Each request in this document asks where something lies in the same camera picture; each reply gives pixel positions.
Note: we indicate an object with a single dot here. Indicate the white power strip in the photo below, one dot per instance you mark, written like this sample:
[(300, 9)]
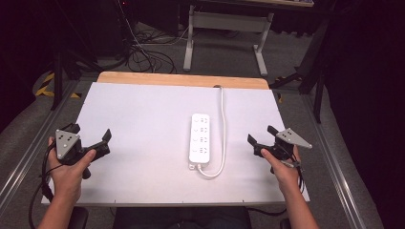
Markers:
[(199, 140)]

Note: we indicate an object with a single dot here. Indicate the yellow and black floor tape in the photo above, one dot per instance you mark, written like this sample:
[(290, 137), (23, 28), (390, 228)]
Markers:
[(46, 86)]

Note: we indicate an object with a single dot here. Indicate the aluminium floor rail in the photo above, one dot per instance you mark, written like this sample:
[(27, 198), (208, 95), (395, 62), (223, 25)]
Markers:
[(331, 159), (31, 149)]

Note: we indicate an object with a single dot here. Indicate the person's right hand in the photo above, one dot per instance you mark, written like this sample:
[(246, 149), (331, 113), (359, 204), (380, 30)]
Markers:
[(285, 173)]

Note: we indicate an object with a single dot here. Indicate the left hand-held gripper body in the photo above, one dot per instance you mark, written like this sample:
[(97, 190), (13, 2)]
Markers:
[(67, 143)]

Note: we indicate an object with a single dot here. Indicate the white table board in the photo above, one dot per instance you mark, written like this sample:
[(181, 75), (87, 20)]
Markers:
[(143, 143)]

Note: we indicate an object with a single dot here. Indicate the black chair armrest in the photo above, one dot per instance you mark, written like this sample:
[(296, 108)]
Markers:
[(78, 218)]

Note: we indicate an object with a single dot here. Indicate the black metal stand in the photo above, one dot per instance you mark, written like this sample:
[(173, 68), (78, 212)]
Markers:
[(318, 79), (59, 73)]

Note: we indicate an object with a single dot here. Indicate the desk with white metal legs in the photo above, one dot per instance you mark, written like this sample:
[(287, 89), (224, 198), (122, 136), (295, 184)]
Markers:
[(227, 20)]

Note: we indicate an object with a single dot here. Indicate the person's dark trousers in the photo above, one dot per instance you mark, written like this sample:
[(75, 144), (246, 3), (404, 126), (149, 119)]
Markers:
[(181, 219)]

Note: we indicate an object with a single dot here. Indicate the person's left hand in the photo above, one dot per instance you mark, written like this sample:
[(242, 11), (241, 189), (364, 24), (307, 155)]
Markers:
[(67, 181)]

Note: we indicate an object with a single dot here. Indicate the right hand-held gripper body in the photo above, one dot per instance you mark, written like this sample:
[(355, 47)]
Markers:
[(291, 137)]

